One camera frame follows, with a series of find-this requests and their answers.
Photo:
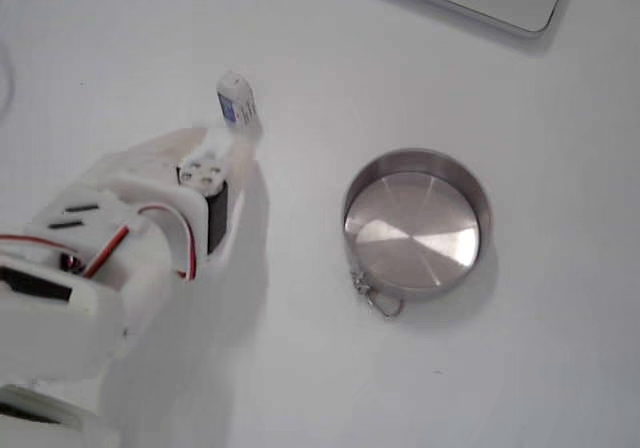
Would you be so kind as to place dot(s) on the small white and blue box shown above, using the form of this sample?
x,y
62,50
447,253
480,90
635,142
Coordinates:
x,y
235,100

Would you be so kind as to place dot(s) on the round metal bowl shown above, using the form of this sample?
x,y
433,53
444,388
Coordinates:
x,y
415,238

